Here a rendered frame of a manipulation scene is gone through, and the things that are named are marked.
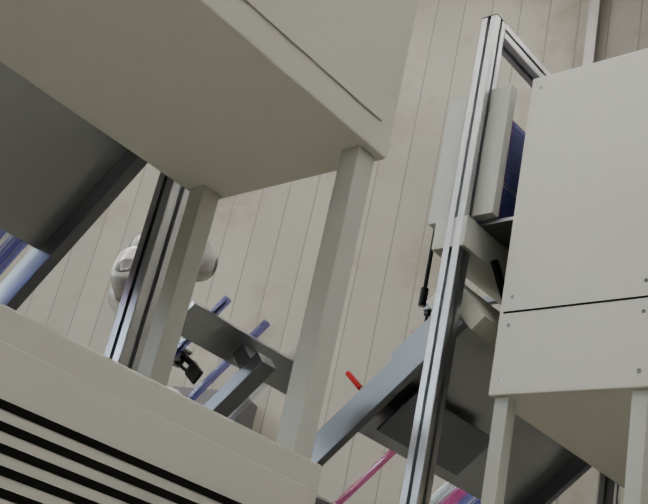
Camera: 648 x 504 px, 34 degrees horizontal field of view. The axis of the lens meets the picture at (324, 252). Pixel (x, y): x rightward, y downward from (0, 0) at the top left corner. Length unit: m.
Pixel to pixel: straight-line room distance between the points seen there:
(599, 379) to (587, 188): 0.40
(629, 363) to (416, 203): 5.69
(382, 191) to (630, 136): 5.59
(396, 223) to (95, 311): 2.38
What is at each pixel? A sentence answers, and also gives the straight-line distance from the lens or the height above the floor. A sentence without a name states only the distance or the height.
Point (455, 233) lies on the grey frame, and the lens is 2.17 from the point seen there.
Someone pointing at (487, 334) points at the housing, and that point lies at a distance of 2.15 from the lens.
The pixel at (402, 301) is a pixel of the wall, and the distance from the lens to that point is 7.17.
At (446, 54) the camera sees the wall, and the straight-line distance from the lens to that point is 8.20.
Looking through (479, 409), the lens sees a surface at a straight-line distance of 2.38.
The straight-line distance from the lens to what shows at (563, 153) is 2.18.
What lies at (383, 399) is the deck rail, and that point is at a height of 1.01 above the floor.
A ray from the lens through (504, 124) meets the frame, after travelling 2.29.
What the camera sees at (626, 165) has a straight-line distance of 2.09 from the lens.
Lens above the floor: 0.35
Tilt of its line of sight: 25 degrees up
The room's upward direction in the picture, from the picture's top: 13 degrees clockwise
